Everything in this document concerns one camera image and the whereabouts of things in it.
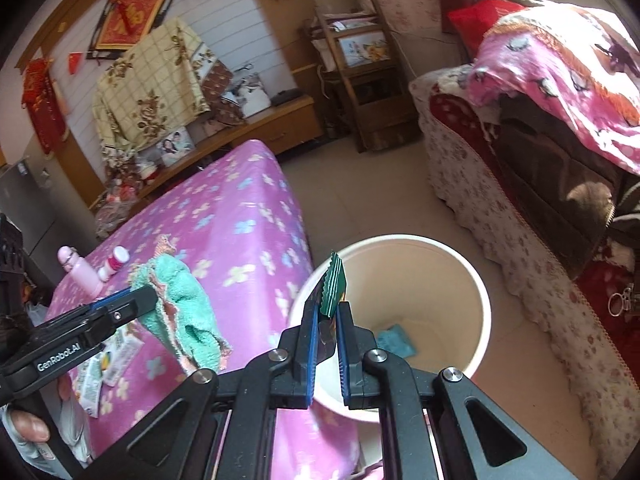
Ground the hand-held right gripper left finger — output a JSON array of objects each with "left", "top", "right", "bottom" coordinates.
[{"left": 85, "top": 300, "right": 322, "bottom": 480}]

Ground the bunch of keys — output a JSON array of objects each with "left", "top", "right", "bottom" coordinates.
[{"left": 607, "top": 282, "right": 640, "bottom": 318}]

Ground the red hanging wall decoration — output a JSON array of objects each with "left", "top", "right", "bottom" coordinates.
[{"left": 22, "top": 58, "right": 69, "bottom": 156}]

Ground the white plastic bucket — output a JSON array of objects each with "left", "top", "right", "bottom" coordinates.
[{"left": 287, "top": 234, "right": 493, "bottom": 423}]

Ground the pink quilted clothing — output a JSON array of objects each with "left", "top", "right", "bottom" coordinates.
[{"left": 352, "top": 460, "right": 383, "bottom": 480}]

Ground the wooden low cabinet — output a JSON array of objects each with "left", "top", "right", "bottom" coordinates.
[{"left": 87, "top": 94, "right": 325, "bottom": 211}]

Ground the brown patterned bag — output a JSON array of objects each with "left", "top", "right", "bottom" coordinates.
[{"left": 200, "top": 57, "right": 246, "bottom": 126}]

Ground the white green wrapper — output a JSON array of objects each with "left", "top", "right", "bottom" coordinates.
[{"left": 74, "top": 360, "right": 107, "bottom": 418}]

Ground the person's left hand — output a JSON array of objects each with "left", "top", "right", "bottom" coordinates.
[{"left": 0, "top": 406, "right": 52, "bottom": 444}]

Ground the pink printed blanket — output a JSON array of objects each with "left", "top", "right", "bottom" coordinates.
[{"left": 467, "top": 0, "right": 640, "bottom": 176}]

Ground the floral covered sofa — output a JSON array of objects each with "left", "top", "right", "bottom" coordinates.
[{"left": 409, "top": 65, "right": 640, "bottom": 480}]

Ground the dark brown cushion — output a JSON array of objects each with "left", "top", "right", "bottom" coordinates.
[{"left": 492, "top": 95, "right": 626, "bottom": 281}]

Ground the pink water bottle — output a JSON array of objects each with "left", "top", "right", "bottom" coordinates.
[{"left": 57, "top": 246, "right": 103, "bottom": 298}]

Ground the grey refrigerator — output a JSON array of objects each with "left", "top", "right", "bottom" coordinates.
[{"left": 0, "top": 157, "right": 56, "bottom": 261}]

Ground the photo frame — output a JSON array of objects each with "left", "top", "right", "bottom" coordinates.
[{"left": 156, "top": 128, "right": 195, "bottom": 166}]

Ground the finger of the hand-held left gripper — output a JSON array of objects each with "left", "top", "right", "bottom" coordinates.
[
  {"left": 91, "top": 287, "right": 147, "bottom": 310},
  {"left": 99, "top": 286, "right": 160, "bottom": 332}
]

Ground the small blue cloth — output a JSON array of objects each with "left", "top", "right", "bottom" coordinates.
[{"left": 376, "top": 324, "right": 417, "bottom": 359}]

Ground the flower painting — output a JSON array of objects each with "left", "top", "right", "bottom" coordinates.
[{"left": 336, "top": 32, "right": 391, "bottom": 68}]

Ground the red pillow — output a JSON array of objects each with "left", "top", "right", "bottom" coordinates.
[{"left": 447, "top": 1, "right": 526, "bottom": 56}]

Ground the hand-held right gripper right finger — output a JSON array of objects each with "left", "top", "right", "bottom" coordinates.
[{"left": 336, "top": 301, "right": 581, "bottom": 480}]

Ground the red framed wall picture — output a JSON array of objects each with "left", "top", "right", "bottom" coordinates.
[{"left": 87, "top": 0, "right": 182, "bottom": 61}]

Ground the green towel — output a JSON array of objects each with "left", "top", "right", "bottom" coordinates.
[{"left": 129, "top": 252, "right": 234, "bottom": 376}]

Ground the yellow floral checked cloth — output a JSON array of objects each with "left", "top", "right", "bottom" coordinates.
[{"left": 92, "top": 16, "right": 212, "bottom": 161}]

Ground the dark green foil packet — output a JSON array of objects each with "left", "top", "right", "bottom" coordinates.
[{"left": 316, "top": 251, "right": 350, "bottom": 361}]

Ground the wooden chair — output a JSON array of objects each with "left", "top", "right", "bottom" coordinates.
[{"left": 300, "top": 0, "right": 423, "bottom": 154}]

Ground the small white pink bottle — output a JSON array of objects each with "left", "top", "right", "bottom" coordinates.
[{"left": 97, "top": 246, "right": 130, "bottom": 282}]

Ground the pink flowered blanket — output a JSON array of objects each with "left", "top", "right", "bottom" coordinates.
[{"left": 45, "top": 139, "right": 362, "bottom": 480}]

